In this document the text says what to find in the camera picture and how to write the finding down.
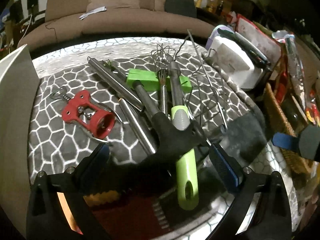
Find amber jar with red lid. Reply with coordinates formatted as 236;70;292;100
207;0;223;13

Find beige sofa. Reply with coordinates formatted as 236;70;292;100
17;0;218;52

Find dark cushion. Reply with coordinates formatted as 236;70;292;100
164;0;198;18

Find black T-handle kitchen tool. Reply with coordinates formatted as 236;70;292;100
110;80;209;197

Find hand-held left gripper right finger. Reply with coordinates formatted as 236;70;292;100
209;144;293;240

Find red corkscrew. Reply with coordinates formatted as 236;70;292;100
50;86;118;144

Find steel tongs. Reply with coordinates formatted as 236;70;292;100
87;57;158;154

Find wicker basket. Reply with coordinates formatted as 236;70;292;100
264;82;314;176

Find white paper sheet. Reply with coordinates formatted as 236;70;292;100
79;6;107;20

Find red and white bag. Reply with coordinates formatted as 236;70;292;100
235;14;283;64

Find green plastic block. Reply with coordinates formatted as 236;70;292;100
126;69;193;92

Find wire masher with green handle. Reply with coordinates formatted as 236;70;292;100
175;29;229;211

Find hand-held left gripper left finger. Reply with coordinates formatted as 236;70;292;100
26;142;118;240

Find grey patterned blanket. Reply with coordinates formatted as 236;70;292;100
27;37;300;240

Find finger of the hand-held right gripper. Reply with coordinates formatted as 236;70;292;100
272;132;301;153

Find small steel spring whisk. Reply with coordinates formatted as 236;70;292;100
157;69;171;117

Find whisk with green grey handle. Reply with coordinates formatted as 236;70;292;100
151;44;192;131

